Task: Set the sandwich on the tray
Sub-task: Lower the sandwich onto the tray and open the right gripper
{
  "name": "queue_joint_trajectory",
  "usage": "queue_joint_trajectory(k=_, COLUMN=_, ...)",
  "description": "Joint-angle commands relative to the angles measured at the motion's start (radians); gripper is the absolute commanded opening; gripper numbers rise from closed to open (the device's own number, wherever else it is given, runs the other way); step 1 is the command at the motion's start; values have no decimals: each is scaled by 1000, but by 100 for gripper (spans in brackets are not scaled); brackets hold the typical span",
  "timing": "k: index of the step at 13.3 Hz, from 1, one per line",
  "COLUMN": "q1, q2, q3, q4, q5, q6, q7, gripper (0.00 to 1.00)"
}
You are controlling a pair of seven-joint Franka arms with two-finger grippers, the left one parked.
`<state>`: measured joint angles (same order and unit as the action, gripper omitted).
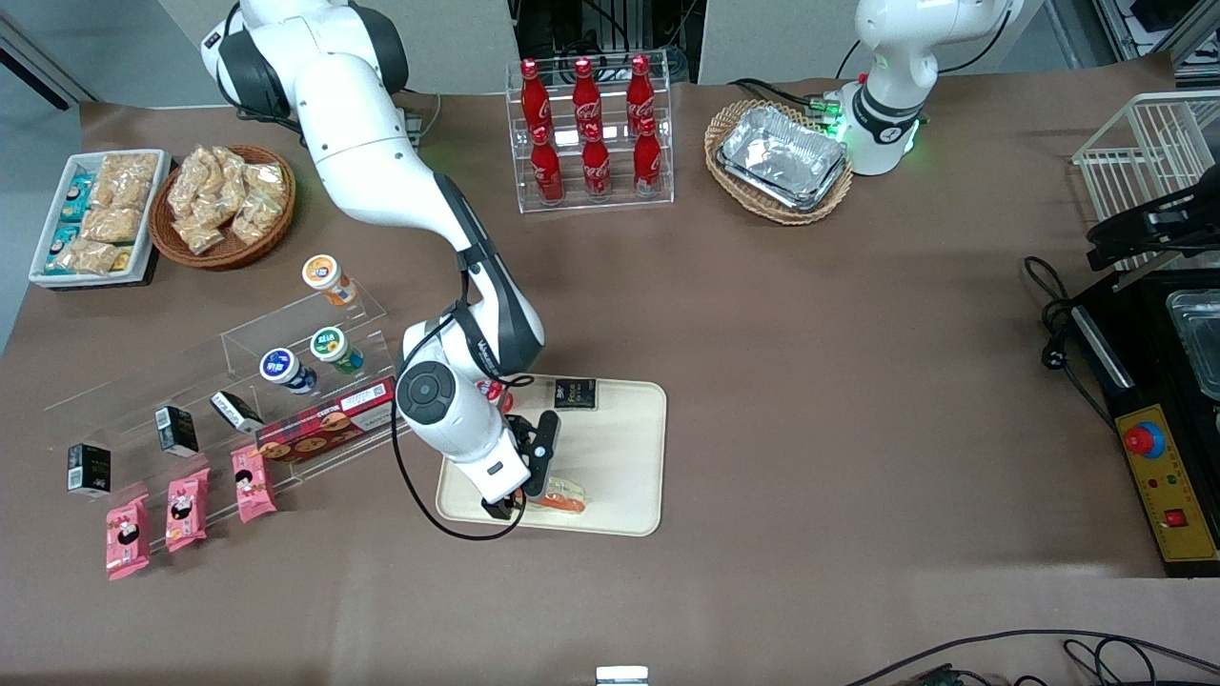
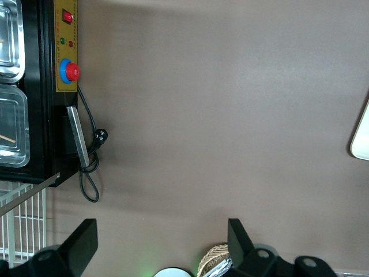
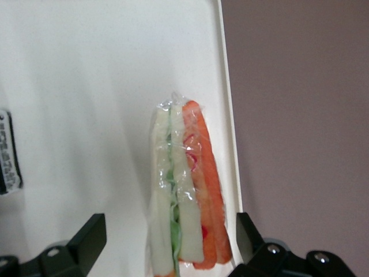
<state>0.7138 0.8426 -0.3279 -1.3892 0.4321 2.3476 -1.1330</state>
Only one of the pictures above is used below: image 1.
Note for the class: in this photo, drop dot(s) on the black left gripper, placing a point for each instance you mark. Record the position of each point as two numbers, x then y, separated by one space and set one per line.
1156 222

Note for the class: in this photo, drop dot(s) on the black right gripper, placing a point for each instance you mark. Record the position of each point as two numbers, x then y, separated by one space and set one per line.
519 438

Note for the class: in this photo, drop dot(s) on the sandwich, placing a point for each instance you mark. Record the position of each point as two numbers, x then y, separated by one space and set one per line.
562 497

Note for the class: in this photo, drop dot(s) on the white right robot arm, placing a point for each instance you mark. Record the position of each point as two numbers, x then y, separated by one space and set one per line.
362 143

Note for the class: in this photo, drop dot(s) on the cream plastic tray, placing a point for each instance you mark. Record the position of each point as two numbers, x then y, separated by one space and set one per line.
620 457

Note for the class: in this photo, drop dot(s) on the metal tray in machine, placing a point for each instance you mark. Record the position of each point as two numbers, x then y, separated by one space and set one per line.
1199 343

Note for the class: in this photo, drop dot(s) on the aluminium foil tray stack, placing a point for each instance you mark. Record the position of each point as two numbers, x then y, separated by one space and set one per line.
782 157

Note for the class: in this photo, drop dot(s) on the white rectangular plastic tray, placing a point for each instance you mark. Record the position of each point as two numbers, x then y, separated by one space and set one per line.
152 219

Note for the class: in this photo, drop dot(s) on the red lid snack cup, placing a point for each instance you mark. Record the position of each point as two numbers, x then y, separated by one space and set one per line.
492 389

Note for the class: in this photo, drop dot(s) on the flat black snack packet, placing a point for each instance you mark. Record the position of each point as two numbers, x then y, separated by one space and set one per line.
576 394

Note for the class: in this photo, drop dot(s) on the black machine with yellow panel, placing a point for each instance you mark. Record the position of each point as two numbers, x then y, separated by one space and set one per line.
1144 400

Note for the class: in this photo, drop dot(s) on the red emergency stop button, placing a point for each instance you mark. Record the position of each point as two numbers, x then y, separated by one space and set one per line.
1143 439

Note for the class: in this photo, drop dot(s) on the red cookie box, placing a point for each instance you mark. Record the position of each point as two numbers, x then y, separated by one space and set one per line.
324 426

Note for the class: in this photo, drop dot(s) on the green lid snack cup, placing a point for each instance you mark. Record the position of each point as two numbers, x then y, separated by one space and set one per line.
334 347

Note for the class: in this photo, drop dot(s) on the pink snack pack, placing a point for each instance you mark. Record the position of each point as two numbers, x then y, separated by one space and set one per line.
187 511
127 538
254 484

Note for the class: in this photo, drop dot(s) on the blue lid snack cup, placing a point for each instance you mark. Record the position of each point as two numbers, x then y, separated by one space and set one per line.
284 369

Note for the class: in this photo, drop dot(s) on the orange lid snack cup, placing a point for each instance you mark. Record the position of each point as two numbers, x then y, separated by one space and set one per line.
327 277

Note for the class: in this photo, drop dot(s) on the small black carton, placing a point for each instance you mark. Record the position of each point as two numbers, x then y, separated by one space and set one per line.
177 431
235 412
89 471

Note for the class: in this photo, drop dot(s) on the small clear acrylic step stand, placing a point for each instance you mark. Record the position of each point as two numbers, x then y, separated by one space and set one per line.
276 324

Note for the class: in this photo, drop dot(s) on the clear acrylic bottle rack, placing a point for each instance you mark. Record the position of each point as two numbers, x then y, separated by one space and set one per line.
620 202

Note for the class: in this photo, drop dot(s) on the red cola bottle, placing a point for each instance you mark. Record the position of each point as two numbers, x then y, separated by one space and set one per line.
640 90
547 170
585 93
597 164
534 95
647 160

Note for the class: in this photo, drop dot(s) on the brown wicker basket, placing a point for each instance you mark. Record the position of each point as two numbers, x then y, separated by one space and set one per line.
281 224

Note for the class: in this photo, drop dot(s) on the light wicker basket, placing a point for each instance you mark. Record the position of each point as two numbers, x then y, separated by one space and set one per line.
734 191

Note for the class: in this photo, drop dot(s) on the clear bag of crackers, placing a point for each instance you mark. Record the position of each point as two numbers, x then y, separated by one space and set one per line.
197 233
266 177
229 167
255 217
191 181

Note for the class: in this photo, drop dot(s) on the long clear acrylic step shelf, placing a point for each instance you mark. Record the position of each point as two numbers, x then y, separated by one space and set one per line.
95 412

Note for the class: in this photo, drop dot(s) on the small yellow snack packet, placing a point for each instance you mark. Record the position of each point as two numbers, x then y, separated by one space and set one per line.
123 258

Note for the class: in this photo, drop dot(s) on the small blue snack packet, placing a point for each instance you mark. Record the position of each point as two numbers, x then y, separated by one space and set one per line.
72 207
80 185
64 237

